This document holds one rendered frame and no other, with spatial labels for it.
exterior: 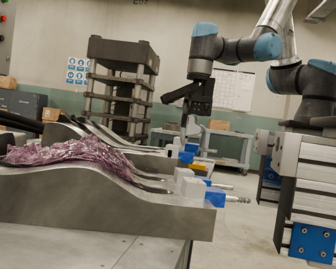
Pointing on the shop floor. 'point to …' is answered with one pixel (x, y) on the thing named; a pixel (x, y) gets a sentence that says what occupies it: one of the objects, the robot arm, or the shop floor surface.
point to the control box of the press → (0, 35)
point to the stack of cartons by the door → (51, 114)
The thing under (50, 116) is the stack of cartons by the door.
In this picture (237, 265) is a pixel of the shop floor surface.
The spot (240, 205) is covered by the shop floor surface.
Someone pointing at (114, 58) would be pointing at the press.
